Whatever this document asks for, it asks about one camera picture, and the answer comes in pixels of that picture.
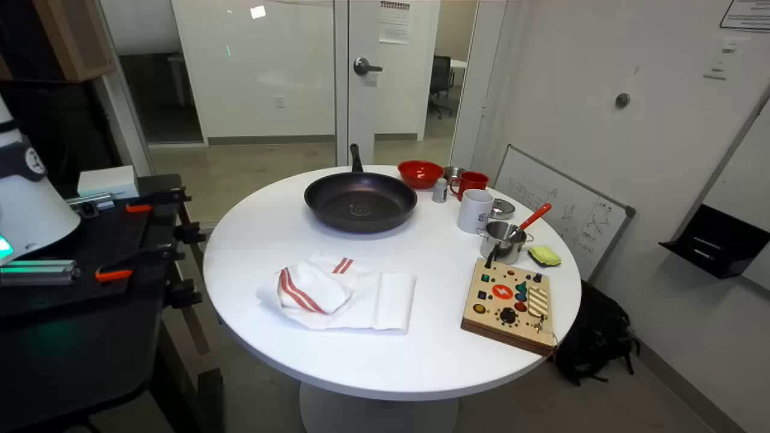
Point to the black frying pan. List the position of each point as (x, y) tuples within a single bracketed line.
[(361, 207)]

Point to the white red-striped dish cloth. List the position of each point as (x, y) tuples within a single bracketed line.
[(386, 302)]

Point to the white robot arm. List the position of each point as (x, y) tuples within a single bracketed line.
[(32, 207)]

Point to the red bowl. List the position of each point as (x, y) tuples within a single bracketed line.
[(419, 171)]

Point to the white mug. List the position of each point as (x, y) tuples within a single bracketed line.
[(473, 213)]

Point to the red mug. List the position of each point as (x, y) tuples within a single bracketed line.
[(473, 183)]

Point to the small metal saucepan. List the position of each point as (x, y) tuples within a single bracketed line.
[(502, 242)]

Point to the small silver metal cup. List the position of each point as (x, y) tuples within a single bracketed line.
[(503, 207)]

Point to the white door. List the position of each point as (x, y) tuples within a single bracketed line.
[(399, 98)]

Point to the wooden busy board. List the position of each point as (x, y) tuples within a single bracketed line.
[(496, 317)]

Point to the yellow green sponge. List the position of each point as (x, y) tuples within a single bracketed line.
[(545, 255)]

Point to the leaning whiteboard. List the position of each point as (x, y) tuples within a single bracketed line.
[(579, 213)]

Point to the white paper notice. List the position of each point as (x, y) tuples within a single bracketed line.
[(396, 25)]

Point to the black cart clamp knob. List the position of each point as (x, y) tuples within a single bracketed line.
[(184, 294), (188, 234)]

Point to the black backpack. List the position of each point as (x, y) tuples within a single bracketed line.
[(597, 337)]

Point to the white cardboard box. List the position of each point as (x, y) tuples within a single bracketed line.
[(108, 183)]

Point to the black robot cart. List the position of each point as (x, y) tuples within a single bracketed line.
[(72, 352)]

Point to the round metal wall knob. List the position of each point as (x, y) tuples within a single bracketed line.
[(621, 99)]

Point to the black wall tray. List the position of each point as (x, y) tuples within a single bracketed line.
[(713, 242)]

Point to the silver aluminium rail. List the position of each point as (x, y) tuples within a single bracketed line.
[(38, 274)]

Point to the wooden wall cabinet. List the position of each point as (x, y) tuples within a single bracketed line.
[(76, 38)]

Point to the small paper wall label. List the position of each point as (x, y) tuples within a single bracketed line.
[(717, 73)]

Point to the framed wall sign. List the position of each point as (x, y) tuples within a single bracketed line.
[(749, 16)]

